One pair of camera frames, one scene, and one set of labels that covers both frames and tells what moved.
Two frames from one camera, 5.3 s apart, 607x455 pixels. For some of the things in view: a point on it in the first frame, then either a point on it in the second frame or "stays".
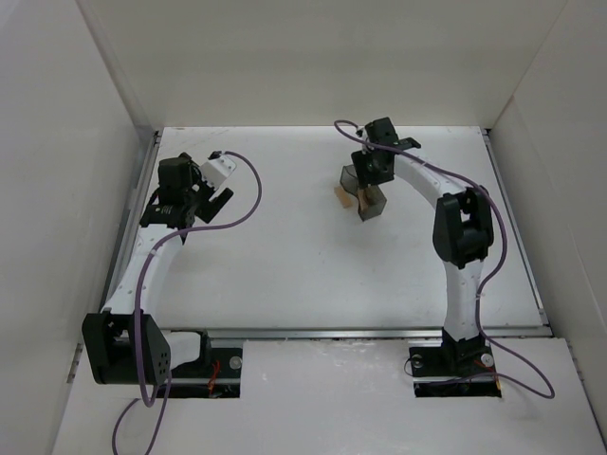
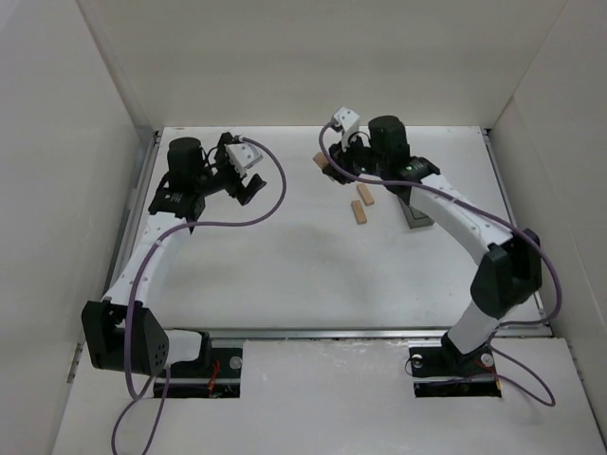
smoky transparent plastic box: (371, 198) to (414, 217)
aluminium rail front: (364, 333) stays
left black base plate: (219, 376) stays
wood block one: (345, 200) to (321, 159)
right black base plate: (469, 359) stays
